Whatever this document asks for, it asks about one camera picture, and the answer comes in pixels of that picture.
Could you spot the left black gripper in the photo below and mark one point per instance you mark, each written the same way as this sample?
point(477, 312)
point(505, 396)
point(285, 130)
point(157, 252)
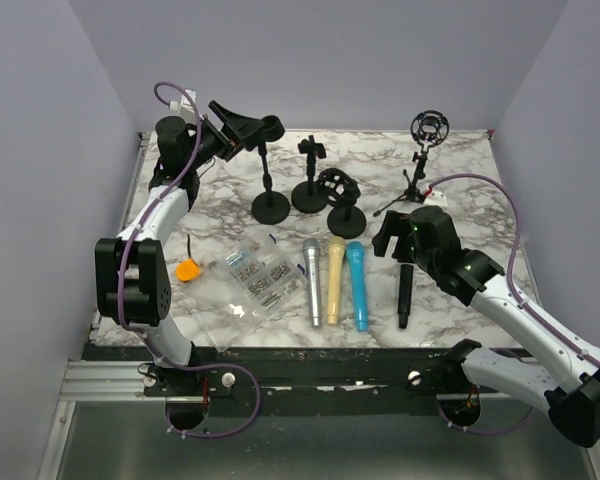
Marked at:
point(238, 127)

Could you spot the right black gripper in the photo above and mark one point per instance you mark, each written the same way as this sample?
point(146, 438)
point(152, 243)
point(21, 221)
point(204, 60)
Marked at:
point(395, 223)

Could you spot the blue microphone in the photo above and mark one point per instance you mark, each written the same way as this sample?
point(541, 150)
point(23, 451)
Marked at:
point(355, 255)

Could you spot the black microphone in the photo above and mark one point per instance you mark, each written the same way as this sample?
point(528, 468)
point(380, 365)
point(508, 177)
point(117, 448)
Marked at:
point(405, 295)

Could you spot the black shock-mount mic stand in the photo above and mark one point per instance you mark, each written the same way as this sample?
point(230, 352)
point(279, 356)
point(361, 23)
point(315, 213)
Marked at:
point(342, 192)

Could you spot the cream microphone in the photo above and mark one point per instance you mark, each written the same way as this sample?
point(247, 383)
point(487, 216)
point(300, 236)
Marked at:
point(335, 252)

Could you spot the black round-base mic stand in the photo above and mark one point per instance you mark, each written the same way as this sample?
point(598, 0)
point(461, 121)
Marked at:
point(270, 207)

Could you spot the silver microphone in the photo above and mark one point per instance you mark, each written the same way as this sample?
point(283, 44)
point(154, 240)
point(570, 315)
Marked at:
point(311, 256)

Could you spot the black round-base stand with clip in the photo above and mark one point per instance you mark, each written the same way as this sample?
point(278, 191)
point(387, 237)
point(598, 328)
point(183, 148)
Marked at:
point(306, 197)

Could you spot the black tripod shock-mount stand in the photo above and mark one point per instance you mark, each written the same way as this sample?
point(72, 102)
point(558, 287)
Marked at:
point(428, 129)

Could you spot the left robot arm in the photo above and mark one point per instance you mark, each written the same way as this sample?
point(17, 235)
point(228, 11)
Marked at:
point(132, 280)

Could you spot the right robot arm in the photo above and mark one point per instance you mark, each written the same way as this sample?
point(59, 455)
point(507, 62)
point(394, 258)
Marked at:
point(564, 380)

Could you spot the orange plastic piece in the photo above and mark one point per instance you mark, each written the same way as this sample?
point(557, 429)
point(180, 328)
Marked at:
point(187, 270)

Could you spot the clear plastic screw box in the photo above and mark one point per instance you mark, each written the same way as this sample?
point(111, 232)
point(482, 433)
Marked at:
point(236, 293)

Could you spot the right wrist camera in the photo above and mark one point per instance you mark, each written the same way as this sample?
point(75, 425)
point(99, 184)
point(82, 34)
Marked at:
point(433, 197)

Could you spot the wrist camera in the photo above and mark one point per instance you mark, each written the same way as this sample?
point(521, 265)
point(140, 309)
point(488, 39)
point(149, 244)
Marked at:
point(433, 197)
point(182, 108)

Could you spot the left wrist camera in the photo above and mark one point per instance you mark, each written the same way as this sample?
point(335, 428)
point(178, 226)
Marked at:
point(182, 108)

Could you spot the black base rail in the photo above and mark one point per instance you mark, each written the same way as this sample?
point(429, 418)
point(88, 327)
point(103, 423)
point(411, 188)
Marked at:
point(306, 382)

